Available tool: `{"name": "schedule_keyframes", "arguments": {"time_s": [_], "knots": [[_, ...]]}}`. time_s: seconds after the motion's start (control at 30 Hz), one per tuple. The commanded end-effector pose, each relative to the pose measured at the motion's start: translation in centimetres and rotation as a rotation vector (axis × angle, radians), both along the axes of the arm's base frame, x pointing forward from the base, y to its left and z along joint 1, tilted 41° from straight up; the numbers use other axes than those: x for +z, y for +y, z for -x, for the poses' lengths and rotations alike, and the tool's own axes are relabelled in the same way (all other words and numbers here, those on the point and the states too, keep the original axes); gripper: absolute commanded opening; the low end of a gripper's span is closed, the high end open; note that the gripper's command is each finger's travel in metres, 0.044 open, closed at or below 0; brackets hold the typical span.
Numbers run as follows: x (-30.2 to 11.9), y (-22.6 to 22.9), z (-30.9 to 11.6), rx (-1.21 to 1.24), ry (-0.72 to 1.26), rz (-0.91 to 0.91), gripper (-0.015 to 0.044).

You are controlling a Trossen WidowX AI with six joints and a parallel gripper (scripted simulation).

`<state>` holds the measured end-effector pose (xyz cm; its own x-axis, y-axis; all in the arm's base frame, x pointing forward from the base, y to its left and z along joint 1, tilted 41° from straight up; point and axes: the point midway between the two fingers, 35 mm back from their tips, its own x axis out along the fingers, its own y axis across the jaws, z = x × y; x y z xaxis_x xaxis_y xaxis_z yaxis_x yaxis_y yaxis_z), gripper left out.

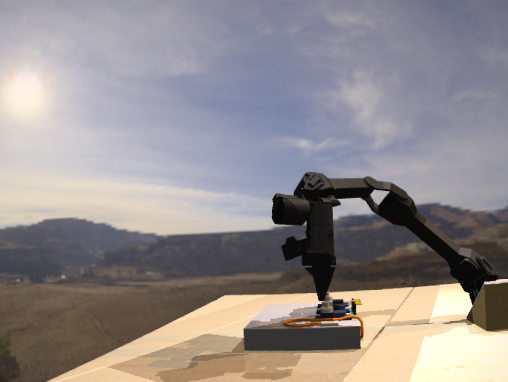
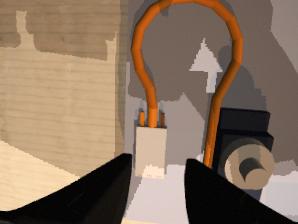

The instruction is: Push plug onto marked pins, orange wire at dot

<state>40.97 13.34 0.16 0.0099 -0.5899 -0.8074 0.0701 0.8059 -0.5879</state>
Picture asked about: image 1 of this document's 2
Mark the black pin header strip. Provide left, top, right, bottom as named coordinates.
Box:
left=350, top=298, right=357, bottom=315

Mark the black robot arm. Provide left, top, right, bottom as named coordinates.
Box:
left=272, top=172, right=500, bottom=306

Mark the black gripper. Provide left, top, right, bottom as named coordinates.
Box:
left=301, top=225, right=336, bottom=301

